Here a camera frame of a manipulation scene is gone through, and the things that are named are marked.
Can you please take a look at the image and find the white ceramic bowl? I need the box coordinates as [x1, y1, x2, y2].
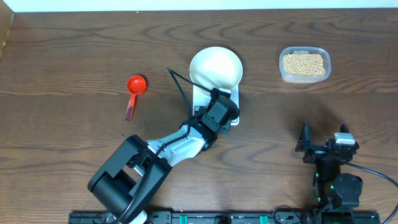
[189, 47, 243, 90]

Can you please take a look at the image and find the clear plastic container of beans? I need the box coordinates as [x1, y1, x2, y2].
[279, 47, 331, 84]

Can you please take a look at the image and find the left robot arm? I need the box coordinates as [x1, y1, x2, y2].
[88, 88, 239, 223]

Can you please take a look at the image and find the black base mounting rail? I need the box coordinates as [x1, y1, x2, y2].
[68, 211, 381, 224]

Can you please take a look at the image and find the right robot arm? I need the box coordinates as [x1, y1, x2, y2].
[295, 122, 363, 223]

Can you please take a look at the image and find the red plastic measuring scoop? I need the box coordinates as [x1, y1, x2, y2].
[126, 75, 147, 121]

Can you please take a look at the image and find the white digital kitchen scale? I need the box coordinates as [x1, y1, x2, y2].
[192, 86, 239, 114]

